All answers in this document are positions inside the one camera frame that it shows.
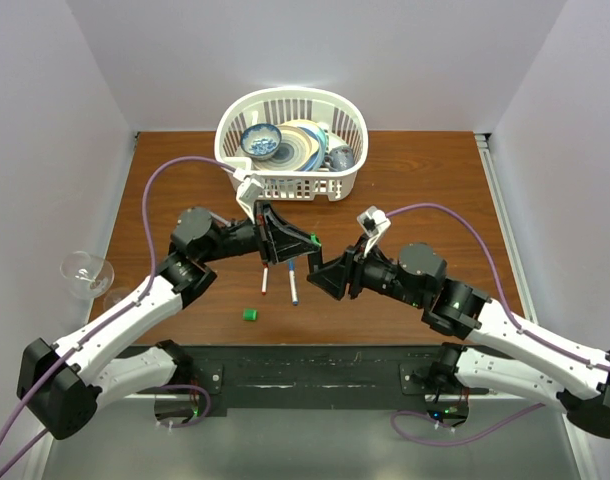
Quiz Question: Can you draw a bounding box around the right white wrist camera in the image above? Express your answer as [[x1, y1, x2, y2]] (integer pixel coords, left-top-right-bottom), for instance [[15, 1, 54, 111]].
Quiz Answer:
[[357, 206, 391, 256]]

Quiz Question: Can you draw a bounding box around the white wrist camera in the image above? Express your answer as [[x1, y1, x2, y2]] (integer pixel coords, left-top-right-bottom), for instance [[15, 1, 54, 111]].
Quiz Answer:
[[357, 206, 391, 256], [233, 168, 264, 222]]

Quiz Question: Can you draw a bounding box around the purple marker pen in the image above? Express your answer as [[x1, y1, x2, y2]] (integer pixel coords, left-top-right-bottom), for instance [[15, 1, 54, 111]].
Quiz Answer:
[[209, 211, 232, 226]]

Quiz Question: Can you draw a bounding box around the white plastic dish basket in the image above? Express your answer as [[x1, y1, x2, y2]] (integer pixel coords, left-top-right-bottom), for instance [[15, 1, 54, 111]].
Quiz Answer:
[[214, 87, 369, 201]]

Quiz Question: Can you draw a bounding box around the black green highlighter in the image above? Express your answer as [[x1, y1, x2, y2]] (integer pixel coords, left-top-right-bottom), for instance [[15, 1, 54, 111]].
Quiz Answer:
[[308, 233, 323, 273]]

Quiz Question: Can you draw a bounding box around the beige swirl plate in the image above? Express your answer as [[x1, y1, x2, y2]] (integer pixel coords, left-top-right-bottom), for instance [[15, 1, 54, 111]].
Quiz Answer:
[[253, 126, 317, 171]]

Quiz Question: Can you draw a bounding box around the green pen cap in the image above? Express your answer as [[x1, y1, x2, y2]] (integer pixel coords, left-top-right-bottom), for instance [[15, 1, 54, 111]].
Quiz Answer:
[[243, 309, 258, 321]]

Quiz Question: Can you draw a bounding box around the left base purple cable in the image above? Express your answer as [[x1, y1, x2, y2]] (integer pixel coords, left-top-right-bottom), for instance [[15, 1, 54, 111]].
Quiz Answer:
[[154, 382, 214, 430]]

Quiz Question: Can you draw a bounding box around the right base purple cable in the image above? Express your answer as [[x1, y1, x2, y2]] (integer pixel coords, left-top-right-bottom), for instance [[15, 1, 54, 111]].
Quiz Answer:
[[389, 402, 546, 447]]

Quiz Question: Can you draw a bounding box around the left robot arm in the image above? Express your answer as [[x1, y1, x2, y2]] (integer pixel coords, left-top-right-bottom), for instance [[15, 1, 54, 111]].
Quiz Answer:
[[17, 201, 321, 440]]

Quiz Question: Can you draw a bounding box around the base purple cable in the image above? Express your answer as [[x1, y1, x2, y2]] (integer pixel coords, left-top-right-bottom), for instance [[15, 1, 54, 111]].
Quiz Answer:
[[389, 402, 546, 447], [154, 382, 214, 430]]

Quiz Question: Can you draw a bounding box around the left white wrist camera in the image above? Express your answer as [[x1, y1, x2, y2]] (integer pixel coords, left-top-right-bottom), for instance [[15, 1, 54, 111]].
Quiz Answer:
[[233, 168, 264, 222]]

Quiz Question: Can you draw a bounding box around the blue white porcelain bowl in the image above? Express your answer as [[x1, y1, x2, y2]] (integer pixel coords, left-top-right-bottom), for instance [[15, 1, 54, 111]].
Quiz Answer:
[[240, 123, 282, 160]]

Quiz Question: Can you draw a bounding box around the grey patterned mug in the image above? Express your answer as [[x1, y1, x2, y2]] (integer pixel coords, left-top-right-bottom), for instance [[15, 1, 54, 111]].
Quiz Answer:
[[324, 146, 355, 172]]

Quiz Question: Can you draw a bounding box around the blue rimmed plate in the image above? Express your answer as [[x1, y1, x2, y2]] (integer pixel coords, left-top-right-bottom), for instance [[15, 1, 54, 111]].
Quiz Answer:
[[300, 120, 328, 172]]

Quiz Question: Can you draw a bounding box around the aluminium frame rail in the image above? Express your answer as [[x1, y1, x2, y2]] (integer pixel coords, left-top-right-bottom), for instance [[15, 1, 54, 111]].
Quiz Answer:
[[473, 133, 539, 324]]

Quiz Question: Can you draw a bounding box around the white blue marker pen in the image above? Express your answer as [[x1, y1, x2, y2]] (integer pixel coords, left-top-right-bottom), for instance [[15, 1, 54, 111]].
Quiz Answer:
[[289, 271, 299, 306]]

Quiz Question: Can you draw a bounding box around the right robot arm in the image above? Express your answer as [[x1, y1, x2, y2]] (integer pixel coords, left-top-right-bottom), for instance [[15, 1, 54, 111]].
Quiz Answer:
[[307, 239, 610, 439]]

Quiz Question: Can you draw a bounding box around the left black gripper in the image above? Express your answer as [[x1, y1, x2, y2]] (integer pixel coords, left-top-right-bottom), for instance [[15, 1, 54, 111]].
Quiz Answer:
[[200, 200, 319, 267]]

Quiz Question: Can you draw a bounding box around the white red marker pen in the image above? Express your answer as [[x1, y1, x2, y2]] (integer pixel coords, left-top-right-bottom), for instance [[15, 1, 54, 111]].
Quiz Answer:
[[261, 265, 269, 295]]

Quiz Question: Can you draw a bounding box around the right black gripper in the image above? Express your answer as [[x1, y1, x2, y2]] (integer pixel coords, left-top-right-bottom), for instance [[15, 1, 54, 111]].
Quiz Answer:
[[307, 233, 425, 307]]

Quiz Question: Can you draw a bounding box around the clear wine glass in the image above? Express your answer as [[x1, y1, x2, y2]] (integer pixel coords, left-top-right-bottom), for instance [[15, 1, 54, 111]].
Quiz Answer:
[[60, 251, 130, 310]]

